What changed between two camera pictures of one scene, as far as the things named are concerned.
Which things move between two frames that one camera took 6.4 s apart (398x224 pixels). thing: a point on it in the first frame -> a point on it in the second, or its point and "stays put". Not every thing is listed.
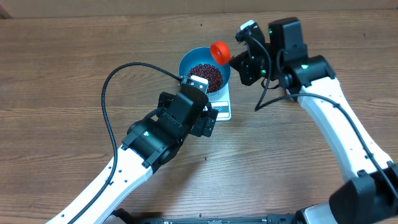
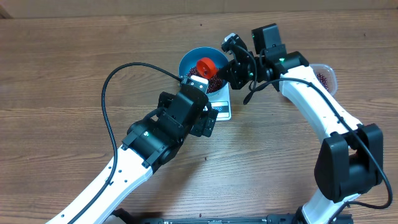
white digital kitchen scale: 221,102 stays put
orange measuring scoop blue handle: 221,52 -> 206,68
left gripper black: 206,124 stays put
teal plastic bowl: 203,55 stays put
